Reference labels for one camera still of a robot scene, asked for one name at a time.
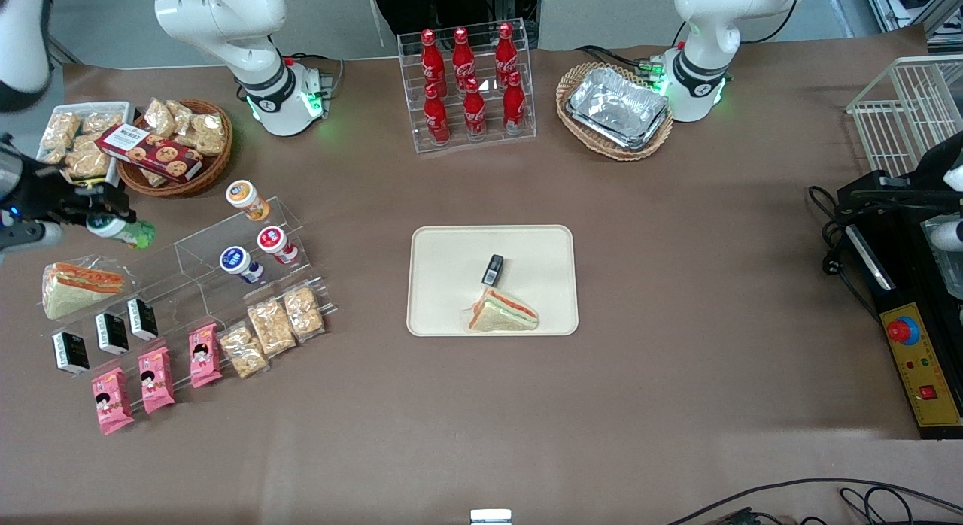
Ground clear cracker snack bag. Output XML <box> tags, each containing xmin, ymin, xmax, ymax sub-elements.
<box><xmin>144</xmin><ymin>98</ymin><xmax>178</xmax><ymax>139</ymax></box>
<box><xmin>166</xmin><ymin>100</ymin><xmax>195</xmax><ymax>136</ymax></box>
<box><xmin>41</xmin><ymin>113</ymin><xmax>81</xmax><ymax>150</ymax></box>
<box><xmin>64</xmin><ymin>138</ymin><xmax>111</xmax><ymax>180</ymax></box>
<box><xmin>188</xmin><ymin>113</ymin><xmax>227</xmax><ymax>156</ymax></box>
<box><xmin>79</xmin><ymin>111</ymin><xmax>126</xmax><ymax>136</ymax></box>

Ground black yellow control box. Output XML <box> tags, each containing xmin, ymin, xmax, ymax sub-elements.
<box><xmin>841</xmin><ymin>202</ymin><xmax>963</xmax><ymax>440</ymax></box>

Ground oval tan wicker basket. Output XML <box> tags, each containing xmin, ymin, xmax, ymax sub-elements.
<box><xmin>556</xmin><ymin>62</ymin><xmax>674</xmax><ymax>162</ymax></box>

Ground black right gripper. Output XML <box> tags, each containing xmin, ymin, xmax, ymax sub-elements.
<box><xmin>2</xmin><ymin>134</ymin><xmax>137</xmax><ymax>227</ymax></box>

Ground round brown wicker basket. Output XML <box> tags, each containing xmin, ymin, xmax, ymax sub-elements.
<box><xmin>117</xmin><ymin>99</ymin><xmax>234</xmax><ymax>198</ymax></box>

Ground white rectangular bin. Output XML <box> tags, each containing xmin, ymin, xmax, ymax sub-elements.
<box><xmin>35</xmin><ymin>102</ymin><xmax>135</xmax><ymax>191</ymax></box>

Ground person in background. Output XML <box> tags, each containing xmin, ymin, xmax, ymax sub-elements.
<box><xmin>367</xmin><ymin>0</ymin><xmax>494</xmax><ymax>57</ymax></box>

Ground aluminium frame rack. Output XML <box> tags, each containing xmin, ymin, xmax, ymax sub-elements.
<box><xmin>861</xmin><ymin>0</ymin><xmax>963</xmax><ymax>56</ymax></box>

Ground red cola bottle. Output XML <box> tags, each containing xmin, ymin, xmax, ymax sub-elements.
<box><xmin>424</xmin><ymin>83</ymin><xmax>451</xmax><ymax>146</ymax></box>
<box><xmin>451</xmin><ymin>27</ymin><xmax>477</xmax><ymax>90</ymax></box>
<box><xmin>494</xmin><ymin>23</ymin><xmax>520</xmax><ymax>86</ymax></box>
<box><xmin>463</xmin><ymin>77</ymin><xmax>488</xmax><ymax>139</ymax></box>
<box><xmin>503</xmin><ymin>71</ymin><xmax>527</xmax><ymax>135</ymax></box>
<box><xmin>420</xmin><ymin>29</ymin><xmax>446</xmax><ymax>97</ymax></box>

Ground red gum bottle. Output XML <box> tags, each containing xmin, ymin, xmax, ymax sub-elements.
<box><xmin>257</xmin><ymin>226</ymin><xmax>299</xmax><ymax>266</ymax></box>

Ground cream plastic tray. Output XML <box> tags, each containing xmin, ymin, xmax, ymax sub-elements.
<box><xmin>406</xmin><ymin>225</ymin><xmax>579</xmax><ymax>337</ymax></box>

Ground wrapped triangle sandwich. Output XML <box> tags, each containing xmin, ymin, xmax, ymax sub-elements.
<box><xmin>41</xmin><ymin>262</ymin><xmax>126</xmax><ymax>320</ymax></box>
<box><xmin>468</xmin><ymin>287</ymin><xmax>540</xmax><ymax>333</ymax></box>

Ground green gum bottle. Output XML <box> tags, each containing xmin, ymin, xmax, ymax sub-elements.
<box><xmin>87</xmin><ymin>213</ymin><xmax>156</xmax><ymax>250</ymax></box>

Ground pink snack pack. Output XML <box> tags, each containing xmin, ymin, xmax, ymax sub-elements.
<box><xmin>138</xmin><ymin>346</ymin><xmax>176</xmax><ymax>414</ymax></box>
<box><xmin>91</xmin><ymin>367</ymin><xmax>135</xmax><ymax>435</ymax></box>
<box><xmin>188</xmin><ymin>323</ymin><xmax>223</xmax><ymax>389</ymax></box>

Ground orange gum bottle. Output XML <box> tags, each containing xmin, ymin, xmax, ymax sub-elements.
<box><xmin>226</xmin><ymin>180</ymin><xmax>270</xmax><ymax>223</ymax></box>

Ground clear acrylic display stand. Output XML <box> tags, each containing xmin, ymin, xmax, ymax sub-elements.
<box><xmin>41</xmin><ymin>196</ymin><xmax>337</xmax><ymax>409</ymax></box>

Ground long black cable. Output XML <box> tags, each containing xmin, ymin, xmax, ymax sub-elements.
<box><xmin>666</xmin><ymin>478</ymin><xmax>963</xmax><ymax>525</ymax></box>

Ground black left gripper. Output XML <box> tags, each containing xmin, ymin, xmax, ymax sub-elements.
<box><xmin>837</xmin><ymin>132</ymin><xmax>963</xmax><ymax>210</ymax></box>

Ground red cookie box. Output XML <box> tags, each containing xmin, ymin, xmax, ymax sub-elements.
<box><xmin>95</xmin><ymin>123</ymin><xmax>205</xmax><ymax>183</ymax></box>

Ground black cable with plug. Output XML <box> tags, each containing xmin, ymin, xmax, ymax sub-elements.
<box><xmin>807</xmin><ymin>185</ymin><xmax>882</xmax><ymax>324</ymax></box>

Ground silver foil tray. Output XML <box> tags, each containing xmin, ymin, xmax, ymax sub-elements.
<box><xmin>566</xmin><ymin>66</ymin><xmax>670</xmax><ymax>151</ymax></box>

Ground clear acrylic bottle rack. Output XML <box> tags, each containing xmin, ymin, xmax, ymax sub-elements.
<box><xmin>397</xmin><ymin>17</ymin><xmax>537</xmax><ymax>156</ymax></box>

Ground clear cracker snack pack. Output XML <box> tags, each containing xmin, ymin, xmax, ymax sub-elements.
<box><xmin>284</xmin><ymin>283</ymin><xmax>326</xmax><ymax>341</ymax></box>
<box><xmin>247</xmin><ymin>298</ymin><xmax>296</xmax><ymax>358</ymax></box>
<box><xmin>218</xmin><ymin>322</ymin><xmax>269</xmax><ymax>379</ymax></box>

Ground black base cable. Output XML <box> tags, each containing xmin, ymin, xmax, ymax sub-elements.
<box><xmin>576</xmin><ymin>45</ymin><xmax>664</xmax><ymax>79</ymax></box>
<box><xmin>282</xmin><ymin>53</ymin><xmax>347</xmax><ymax>99</ymax></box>

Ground white wire basket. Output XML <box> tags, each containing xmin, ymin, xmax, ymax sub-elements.
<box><xmin>846</xmin><ymin>55</ymin><xmax>963</xmax><ymax>180</ymax></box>

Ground blue gum bottle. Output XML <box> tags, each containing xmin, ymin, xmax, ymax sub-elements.
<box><xmin>220</xmin><ymin>246</ymin><xmax>264</xmax><ymax>284</ymax></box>

